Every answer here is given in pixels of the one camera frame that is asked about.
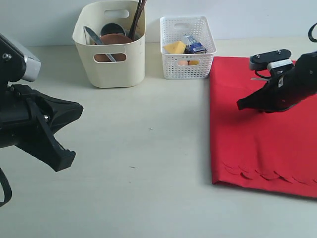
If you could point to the brown egg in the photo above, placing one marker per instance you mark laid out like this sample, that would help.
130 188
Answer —
183 63

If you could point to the white perforated plastic basket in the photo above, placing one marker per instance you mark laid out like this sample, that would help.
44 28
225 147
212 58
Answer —
172 29

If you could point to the yellow lemon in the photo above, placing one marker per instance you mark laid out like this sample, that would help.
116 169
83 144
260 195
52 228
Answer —
193 62

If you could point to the metal table knife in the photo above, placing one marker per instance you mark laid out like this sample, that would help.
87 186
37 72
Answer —
97 41

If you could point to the red table cloth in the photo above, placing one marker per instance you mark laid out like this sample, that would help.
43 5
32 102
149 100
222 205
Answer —
275 152

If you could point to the cream plastic bin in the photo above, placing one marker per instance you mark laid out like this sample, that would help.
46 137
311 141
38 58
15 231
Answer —
95 15

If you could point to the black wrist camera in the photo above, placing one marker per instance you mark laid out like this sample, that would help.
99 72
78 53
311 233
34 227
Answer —
16 61
270 60

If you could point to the brown wooden plate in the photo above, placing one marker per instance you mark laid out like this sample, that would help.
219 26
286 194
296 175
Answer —
112 39

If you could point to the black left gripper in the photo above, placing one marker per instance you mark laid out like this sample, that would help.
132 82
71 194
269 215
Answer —
28 120

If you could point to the yellow cheese wedge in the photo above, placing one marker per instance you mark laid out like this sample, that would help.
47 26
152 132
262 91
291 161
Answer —
177 47

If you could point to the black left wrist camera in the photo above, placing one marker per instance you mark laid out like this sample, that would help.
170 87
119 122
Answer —
16 61

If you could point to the blue white milk carton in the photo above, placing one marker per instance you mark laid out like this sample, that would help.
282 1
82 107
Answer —
193 46

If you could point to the stainless steel cup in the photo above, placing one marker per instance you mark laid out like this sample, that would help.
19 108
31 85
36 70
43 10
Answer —
112 28

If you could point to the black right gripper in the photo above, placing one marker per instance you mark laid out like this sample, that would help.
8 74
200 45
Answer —
289 84

